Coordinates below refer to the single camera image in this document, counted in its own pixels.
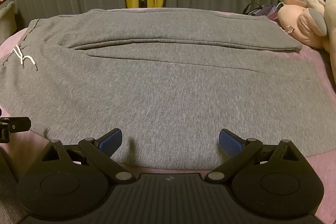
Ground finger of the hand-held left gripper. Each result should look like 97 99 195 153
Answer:
0 117 32 143

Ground pink bed sheet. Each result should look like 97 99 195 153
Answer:
0 7 336 224

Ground pink plush toy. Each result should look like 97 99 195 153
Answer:
277 0 336 71

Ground grey ribbed cloth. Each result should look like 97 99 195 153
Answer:
0 149 29 224

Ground purple bag with black strap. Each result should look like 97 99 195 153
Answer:
242 3 279 21

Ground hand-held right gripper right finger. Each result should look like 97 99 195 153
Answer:
205 128 300 184

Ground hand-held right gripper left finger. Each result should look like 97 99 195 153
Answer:
41 128 136 184

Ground grey sweat pants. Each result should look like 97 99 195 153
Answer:
0 9 321 170

